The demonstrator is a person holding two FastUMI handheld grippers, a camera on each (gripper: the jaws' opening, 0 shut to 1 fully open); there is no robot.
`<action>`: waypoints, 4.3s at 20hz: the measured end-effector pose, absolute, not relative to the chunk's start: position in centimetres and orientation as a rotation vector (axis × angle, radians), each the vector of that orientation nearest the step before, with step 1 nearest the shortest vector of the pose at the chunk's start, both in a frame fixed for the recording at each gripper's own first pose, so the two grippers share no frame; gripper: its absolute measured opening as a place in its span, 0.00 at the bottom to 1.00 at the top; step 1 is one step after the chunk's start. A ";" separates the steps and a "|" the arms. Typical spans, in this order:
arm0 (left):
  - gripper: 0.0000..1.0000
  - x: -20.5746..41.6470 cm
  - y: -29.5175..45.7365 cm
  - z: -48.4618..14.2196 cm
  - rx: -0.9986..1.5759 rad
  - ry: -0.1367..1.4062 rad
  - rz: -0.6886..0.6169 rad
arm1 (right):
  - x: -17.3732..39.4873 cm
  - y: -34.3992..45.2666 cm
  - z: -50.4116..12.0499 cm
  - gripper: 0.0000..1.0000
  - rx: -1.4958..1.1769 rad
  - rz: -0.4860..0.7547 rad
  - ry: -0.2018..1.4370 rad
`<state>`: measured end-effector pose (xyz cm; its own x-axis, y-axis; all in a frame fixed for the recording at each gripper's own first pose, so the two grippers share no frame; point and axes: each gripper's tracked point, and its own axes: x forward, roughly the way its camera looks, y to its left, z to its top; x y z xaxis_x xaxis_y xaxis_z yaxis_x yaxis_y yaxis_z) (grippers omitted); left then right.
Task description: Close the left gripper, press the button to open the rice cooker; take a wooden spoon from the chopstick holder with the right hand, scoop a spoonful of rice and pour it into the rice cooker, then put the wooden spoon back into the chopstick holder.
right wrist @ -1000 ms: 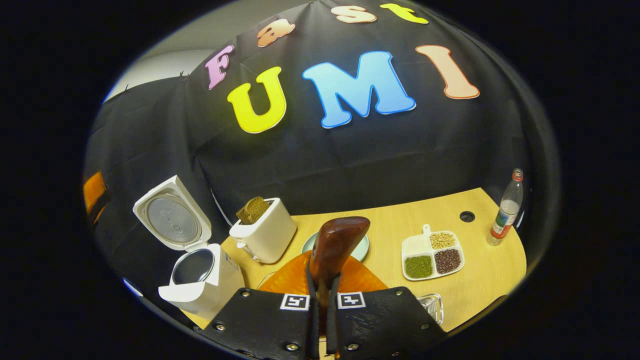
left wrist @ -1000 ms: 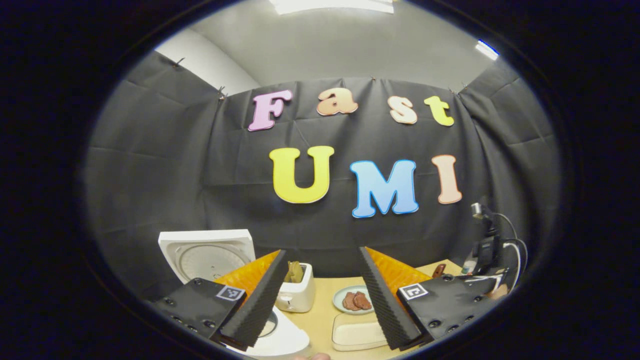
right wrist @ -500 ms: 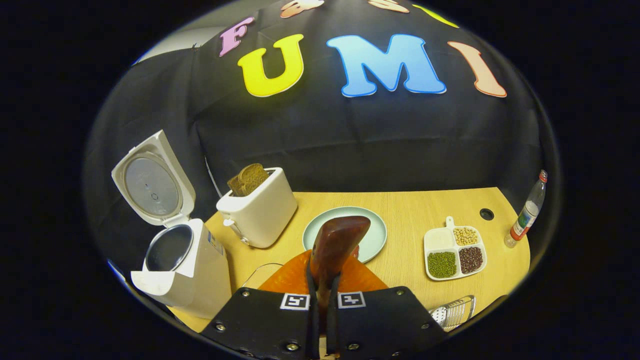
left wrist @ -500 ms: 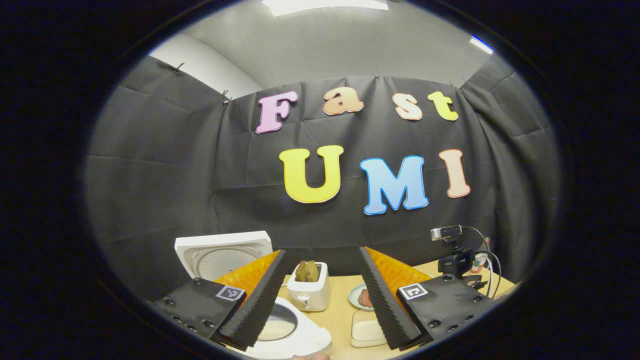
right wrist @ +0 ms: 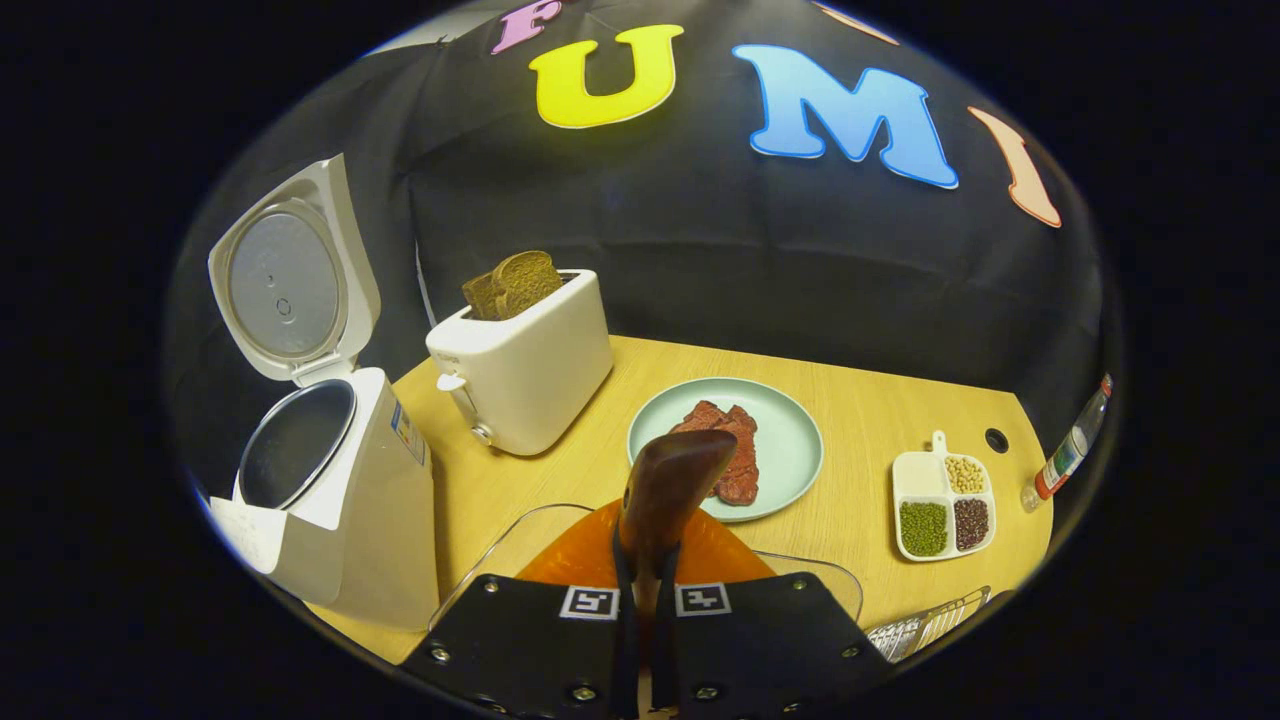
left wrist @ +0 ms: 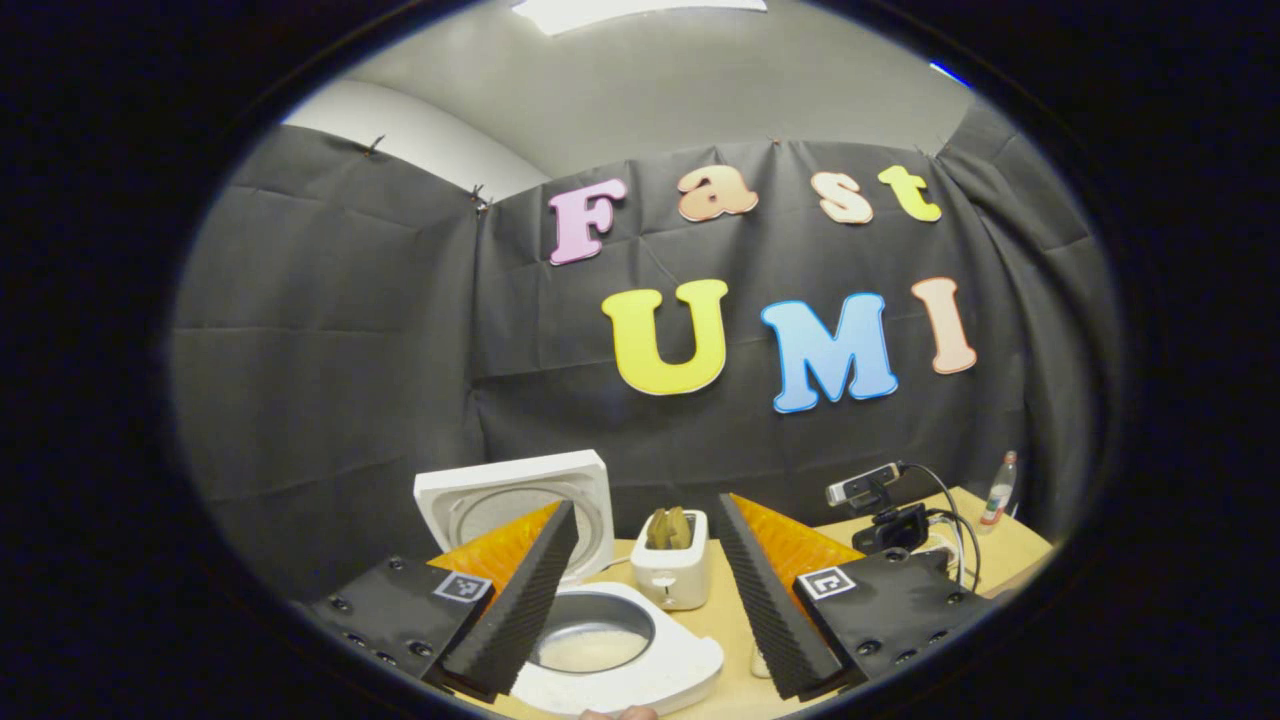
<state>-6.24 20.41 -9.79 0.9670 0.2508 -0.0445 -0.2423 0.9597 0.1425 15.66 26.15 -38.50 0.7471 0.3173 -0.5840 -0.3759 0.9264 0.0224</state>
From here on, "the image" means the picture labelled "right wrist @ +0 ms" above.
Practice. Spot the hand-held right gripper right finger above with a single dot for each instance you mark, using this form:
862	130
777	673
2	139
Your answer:
664	660

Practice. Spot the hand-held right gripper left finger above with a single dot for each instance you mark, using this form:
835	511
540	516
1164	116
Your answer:
626	660

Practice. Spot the clear box of rice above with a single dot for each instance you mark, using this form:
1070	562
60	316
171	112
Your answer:
495	550

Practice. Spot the brown wooden spoon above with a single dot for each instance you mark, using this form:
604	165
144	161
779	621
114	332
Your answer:
670	480

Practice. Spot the metal chopstick holder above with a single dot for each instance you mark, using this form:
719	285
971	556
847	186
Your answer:
930	625

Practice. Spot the white rice cooker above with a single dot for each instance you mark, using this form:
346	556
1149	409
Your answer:
370	520

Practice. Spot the red meat slice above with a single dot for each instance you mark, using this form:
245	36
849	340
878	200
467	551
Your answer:
700	415
742	470

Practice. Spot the pale green plate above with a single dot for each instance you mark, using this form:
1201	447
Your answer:
790	440

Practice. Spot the pile of green beans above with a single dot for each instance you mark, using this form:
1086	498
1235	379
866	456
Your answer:
923	528

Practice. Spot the white toaster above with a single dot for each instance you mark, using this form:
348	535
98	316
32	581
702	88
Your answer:
530	380

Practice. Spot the white divided dish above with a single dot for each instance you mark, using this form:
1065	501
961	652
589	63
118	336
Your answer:
915	480

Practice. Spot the pile of dark red beans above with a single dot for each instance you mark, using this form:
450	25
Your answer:
971	523

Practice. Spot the pile of yellow soybeans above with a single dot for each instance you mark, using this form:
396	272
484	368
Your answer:
965	475

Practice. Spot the brown bread slice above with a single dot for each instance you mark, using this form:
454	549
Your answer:
478	298
528	282

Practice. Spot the black table grommet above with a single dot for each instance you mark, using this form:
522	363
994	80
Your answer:
996	440

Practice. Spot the black backdrop cloth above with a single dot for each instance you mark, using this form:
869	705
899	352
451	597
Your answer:
700	250

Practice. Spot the clear bottle with red label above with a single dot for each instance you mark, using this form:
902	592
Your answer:
1065	455

